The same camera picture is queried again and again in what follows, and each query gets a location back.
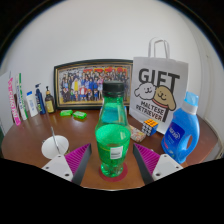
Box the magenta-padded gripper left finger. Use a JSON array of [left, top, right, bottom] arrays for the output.
[[41, 143, 93, 186]]

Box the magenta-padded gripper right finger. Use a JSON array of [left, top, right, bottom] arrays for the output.
[[132, 143, 184, 186]]

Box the green plastic drink bottle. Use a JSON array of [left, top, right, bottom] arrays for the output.
[[94, 81, 132, 178]]

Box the thin grey stirring stick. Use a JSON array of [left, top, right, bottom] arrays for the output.
[[50, 126, 62, 155]]

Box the blue detergent bottle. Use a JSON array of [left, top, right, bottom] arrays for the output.
[[160, 91, 201, 165]]

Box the small patterned snack packet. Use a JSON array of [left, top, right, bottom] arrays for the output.
[[128, 124, 148, 143]]

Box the colourful puzzle cube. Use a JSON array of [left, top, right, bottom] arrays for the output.
[[141, 118, 159, 137]]

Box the small green packet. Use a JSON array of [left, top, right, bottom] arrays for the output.
[[72, 110, 88, 120], [59, 109, 74, 117]]

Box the yellow bottle black pump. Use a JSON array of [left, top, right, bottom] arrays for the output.
[[44, 86, 56, 114]]

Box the white tube blue cap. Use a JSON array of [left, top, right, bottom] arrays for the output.
[[25, 90, 39, 118]]

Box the dark blue pump bottle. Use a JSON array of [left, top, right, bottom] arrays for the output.
[[34, 83, 47, 115]]

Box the tall white green box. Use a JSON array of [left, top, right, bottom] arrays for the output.
[[15, 72, 30, 121]]

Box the tall pink box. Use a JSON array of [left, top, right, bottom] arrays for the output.
[[7, 77, 22, 127]]

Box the dark framed group photo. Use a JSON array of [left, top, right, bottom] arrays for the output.
[[53, 58, 134, 110]]

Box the white paper gift bag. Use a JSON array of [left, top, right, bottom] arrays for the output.
[[128, 37, 190, 135]]

